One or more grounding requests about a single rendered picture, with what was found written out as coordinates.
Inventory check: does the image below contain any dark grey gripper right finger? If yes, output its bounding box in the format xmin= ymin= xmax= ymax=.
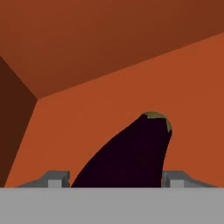
xmin=161 ymin=170 xmax=217 ymax=189

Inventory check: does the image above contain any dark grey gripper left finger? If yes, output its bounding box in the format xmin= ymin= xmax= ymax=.
xmin=17 ymin=170 xmax=71 ymax=189

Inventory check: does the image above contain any dark purple eggplant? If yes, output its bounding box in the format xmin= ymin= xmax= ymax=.
xmin=71 ymin=111 xmax=173 ymax=189

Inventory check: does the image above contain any orange-brown wooden cabinet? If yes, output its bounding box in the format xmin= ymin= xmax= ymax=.
xmin=0 ymin=0 xmax=224 ymax=189

